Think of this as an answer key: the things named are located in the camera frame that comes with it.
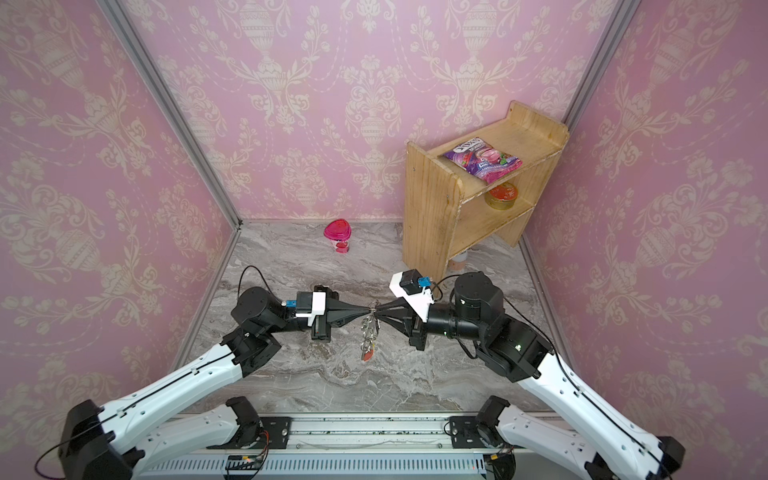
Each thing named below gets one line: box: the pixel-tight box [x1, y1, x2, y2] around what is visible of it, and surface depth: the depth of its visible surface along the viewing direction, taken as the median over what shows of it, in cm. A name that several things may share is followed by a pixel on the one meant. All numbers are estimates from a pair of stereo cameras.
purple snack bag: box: [443, 137, 523, 185], surface depth 74 cm
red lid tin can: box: [484, 182, 518, 211], surface depth 97 cm
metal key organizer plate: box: [360, 308, 381, 359], surface depth 57 cm
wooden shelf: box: [403, 101, 570, 283], surface depth 81 cm
